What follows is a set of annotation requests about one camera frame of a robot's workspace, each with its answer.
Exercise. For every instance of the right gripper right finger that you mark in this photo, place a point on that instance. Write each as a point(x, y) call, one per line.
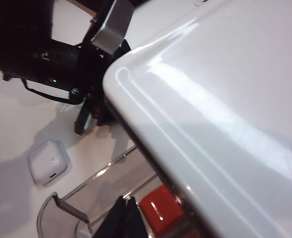
point(135, 223)

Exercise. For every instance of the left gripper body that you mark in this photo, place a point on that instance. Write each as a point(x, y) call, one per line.
point(93, 67)

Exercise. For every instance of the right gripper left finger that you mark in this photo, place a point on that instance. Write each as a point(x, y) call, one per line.
point(113, 223)

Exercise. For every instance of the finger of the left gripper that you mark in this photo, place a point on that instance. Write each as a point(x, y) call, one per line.
point(89, 101)
point(107, 114)

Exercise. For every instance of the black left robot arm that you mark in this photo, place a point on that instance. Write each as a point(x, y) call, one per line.
point(24, 37)

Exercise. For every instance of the white rounded charging case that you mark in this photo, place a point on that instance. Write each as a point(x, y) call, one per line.
point(47, 161)

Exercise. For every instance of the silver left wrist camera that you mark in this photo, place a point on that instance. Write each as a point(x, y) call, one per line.
point(113, 27)

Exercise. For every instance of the white drawer cabinet frame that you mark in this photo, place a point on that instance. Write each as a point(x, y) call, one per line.
point(210, 99)

